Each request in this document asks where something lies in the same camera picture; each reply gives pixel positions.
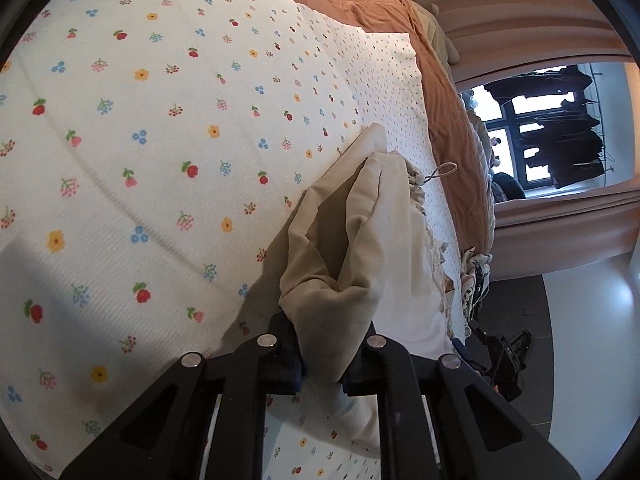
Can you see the hanging dark clothes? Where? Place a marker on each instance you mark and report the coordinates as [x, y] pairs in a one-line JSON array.
[[565, 135]]

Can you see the dark cushion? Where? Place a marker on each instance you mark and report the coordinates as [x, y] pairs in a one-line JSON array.
[[507, 187]]

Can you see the beige zip jacket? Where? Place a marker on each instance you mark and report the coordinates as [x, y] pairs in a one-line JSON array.
[[350, 240]]

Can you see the beige crumpled blanket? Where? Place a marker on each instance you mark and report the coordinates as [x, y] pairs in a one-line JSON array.
[[442, 35]]

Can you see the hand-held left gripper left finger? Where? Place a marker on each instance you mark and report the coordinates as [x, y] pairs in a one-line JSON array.
[[280, 360]]

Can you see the white floral bed sheet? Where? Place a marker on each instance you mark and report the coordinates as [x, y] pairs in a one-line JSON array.
[[150, 160]]

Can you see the black window frame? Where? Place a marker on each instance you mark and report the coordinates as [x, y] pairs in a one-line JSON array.
[[512, 125]]

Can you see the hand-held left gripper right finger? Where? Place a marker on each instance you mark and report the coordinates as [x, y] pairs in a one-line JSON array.
[[365, 365]]

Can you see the brown duvet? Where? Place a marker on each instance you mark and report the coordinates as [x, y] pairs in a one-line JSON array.
[[450, 110]]

